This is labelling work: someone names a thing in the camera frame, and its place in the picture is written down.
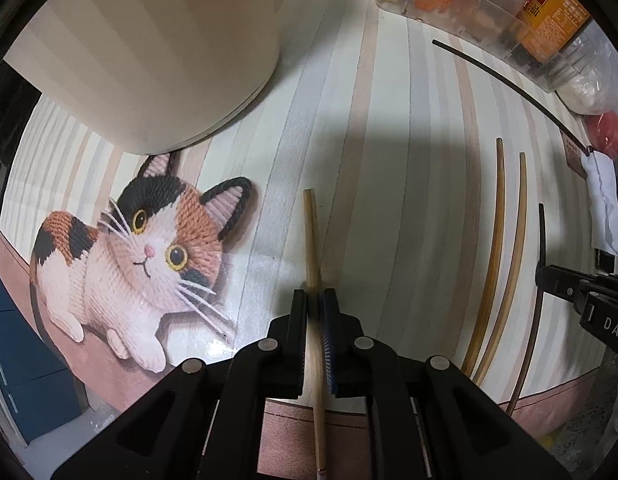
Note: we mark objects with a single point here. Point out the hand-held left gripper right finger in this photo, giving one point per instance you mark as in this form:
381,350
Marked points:
330,345

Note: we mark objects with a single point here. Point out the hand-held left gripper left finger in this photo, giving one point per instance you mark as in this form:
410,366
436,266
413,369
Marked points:
269,360

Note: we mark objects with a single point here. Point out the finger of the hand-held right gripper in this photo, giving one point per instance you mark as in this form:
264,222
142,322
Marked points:
606,292
556,280

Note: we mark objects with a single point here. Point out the dark wooden chopstick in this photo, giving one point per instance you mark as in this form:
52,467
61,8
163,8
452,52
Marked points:
542,235
514,89

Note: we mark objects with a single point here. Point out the light wooden chopstick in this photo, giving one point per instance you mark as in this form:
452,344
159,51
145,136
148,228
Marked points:
312,245
500,210
520,230

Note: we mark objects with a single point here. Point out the beige ribbed utensil holder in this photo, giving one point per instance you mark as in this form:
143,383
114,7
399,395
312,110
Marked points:
154,45

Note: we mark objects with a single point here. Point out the black smartphone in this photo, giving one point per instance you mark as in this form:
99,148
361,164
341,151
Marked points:
606,261

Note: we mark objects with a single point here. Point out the white tissue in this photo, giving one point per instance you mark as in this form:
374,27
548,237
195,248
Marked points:
604,200

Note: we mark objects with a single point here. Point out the small brown card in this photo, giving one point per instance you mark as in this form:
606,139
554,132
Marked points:
571,152

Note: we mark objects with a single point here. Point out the red tomato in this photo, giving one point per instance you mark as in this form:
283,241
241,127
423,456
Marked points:
609,132

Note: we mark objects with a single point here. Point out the striped cat print tablecloth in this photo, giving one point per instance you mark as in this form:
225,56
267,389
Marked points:
389,185

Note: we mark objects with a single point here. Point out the clear plastic bag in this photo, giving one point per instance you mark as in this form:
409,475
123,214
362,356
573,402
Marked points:
594,85

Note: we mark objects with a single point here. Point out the dark sauce bottle orange label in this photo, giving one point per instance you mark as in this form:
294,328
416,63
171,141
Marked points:
549,17

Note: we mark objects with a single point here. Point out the clear plastic organizer tray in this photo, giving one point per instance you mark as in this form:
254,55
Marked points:
469,25

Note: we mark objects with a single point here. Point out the black induction cooktop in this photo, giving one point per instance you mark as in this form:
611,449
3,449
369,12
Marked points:
4,125

